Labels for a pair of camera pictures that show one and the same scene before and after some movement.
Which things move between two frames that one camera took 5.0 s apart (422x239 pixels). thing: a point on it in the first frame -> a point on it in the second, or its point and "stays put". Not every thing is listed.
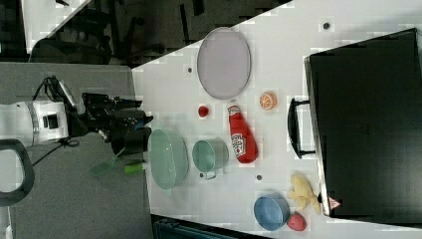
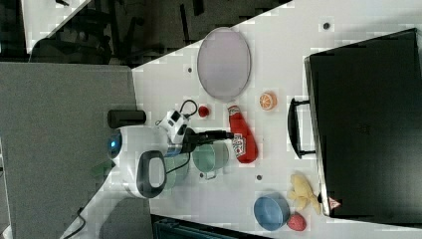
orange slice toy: (268, 102) stays put
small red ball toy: (203, 111) stays put
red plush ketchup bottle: (243, 136) stays put
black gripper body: (118, 120) -> (193, 138)
